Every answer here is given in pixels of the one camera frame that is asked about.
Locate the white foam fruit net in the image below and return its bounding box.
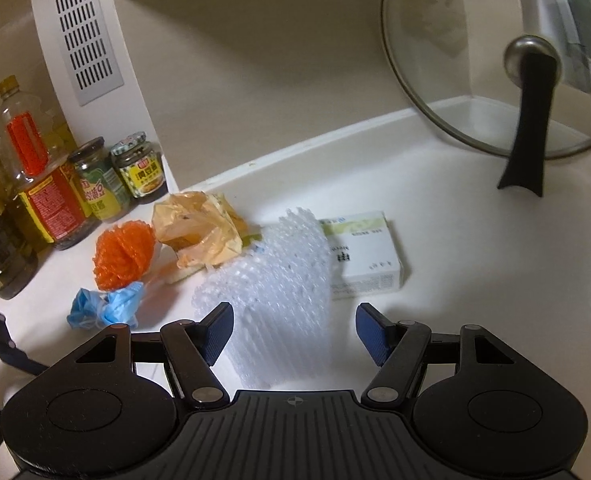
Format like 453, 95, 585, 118
191, 207, 333, 391

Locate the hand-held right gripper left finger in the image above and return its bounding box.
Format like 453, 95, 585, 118
75, 302, 235, 407

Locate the white cardboard box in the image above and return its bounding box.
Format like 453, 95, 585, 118
318, 211, 407, 301

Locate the checkered lid glass jar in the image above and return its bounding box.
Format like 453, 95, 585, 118
110, 131, 169, 201

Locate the red label oil bottle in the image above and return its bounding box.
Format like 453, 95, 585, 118
0, 76, 92, 252

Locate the grey vent grille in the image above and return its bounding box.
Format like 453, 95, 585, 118
49, 0, 126, 107

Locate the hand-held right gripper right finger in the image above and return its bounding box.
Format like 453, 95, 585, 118
355, 303, 519, 407

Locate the white duct casing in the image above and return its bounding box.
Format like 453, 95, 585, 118
25, 0, 177, 202

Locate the blue plastic glove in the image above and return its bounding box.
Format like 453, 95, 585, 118
66, 281, 147, 331

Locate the glass pot lid black handle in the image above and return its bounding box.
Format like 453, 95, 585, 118
380, 0, 591, 197

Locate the green label glass jar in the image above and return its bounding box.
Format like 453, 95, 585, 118
68, 137, 128, 223

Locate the beige plastic bag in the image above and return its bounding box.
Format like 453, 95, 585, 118
151, 191, 262, 281

